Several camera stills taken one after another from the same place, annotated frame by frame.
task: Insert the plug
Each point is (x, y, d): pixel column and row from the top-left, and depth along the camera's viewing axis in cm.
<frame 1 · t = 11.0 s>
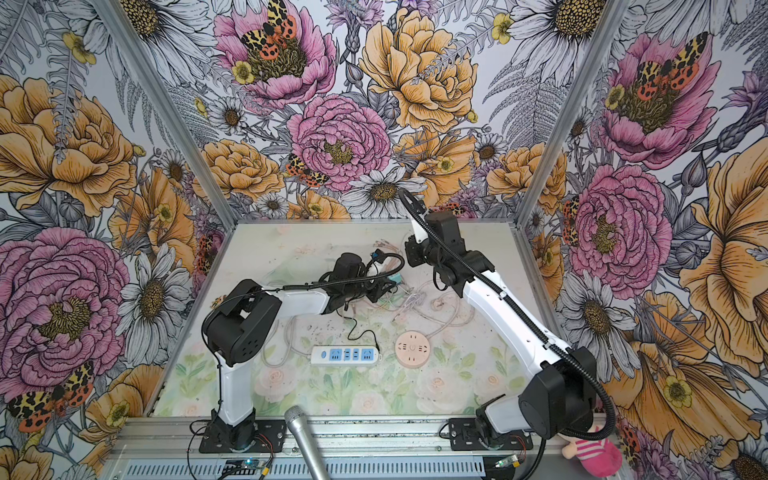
left hand: (389, 286, 96), fingers open
right hand: (412, 246, 79), fingers closed
white blue power strip: (344, 355, 87), point 3 cm above the table
pink round power socket: (412, 349, 88), point 3 cm above the table

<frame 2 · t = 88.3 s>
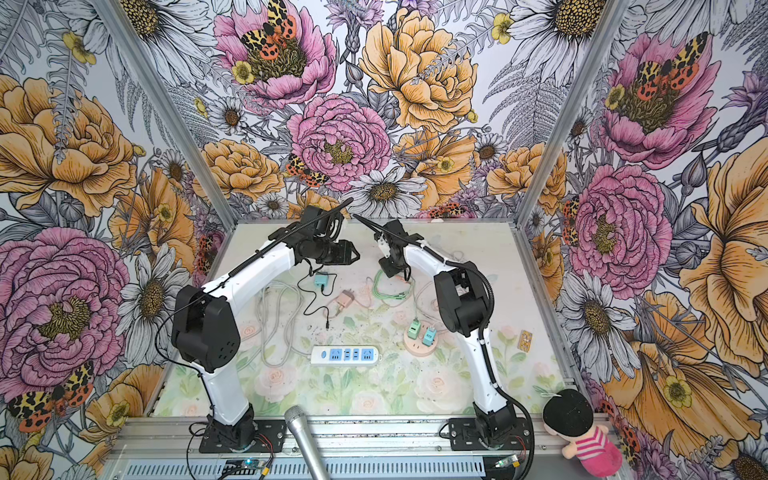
left hand: (349, 263, 89), fingers open
right hand: (392, 272, 104), fingers open
green USB charger: (414, 329, 87), point 8 cm above the table
teal USB charger: (429, 336, 86), point 7 cm above the table
teal USB charger 2: (321, 279, 106), on the table
pink USB charger: (345, 298, 100), point 2 cm above the table
yellow square sticker: (525, 340, 91), point 2 cm above the table
the other named things where they were.

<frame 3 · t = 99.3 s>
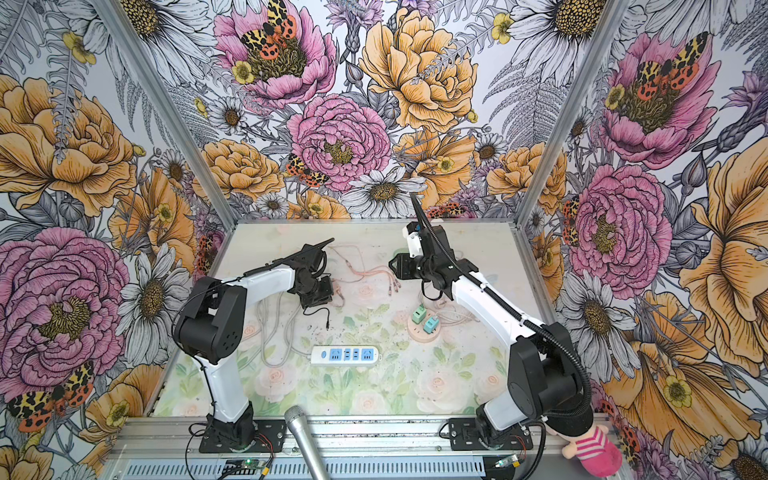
left hand: (328, 305, 97), fingers closed
right hand: (395, 271, 84), fingers open
green USB charger: (419, 314, 91), point 7 cm above the table
teal USB charger: (430, 325, 88), point 7 cm above the table
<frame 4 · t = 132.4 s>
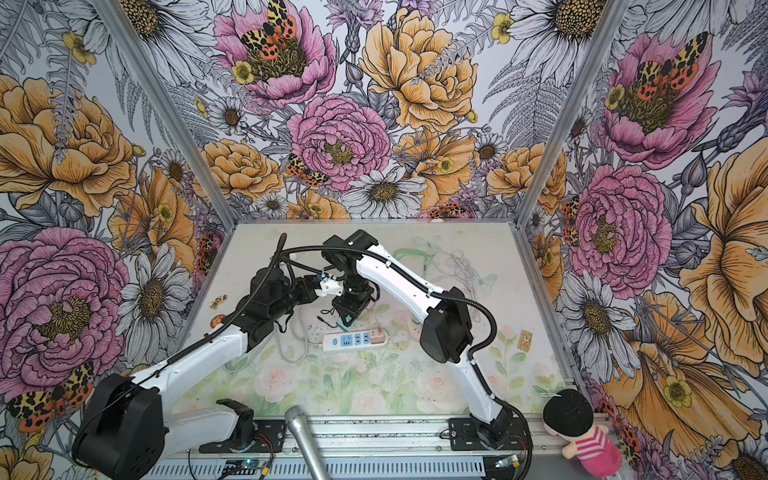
left hand: (318, 286, 86), fingers open
right hand: (355, 324, 78), fingers open
white blue power strip: (347, 340, 89), point 3 cm above the table
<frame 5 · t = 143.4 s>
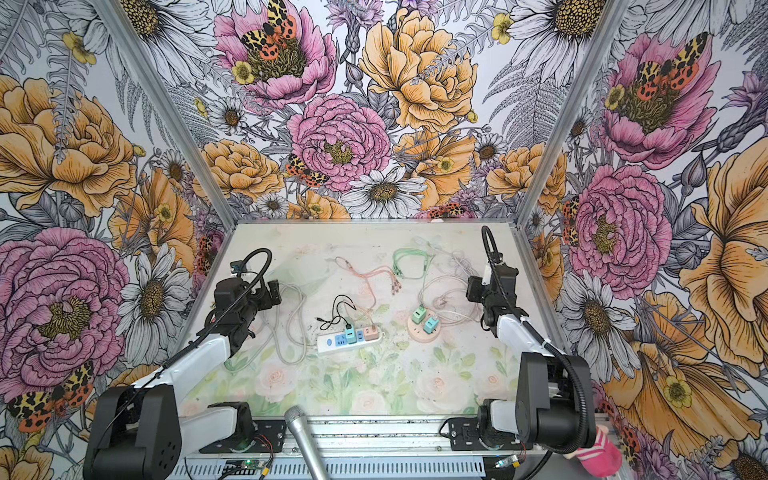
left hand: (262, 292, 89), fingers open
right hand: (476, 287, 92), fingers open
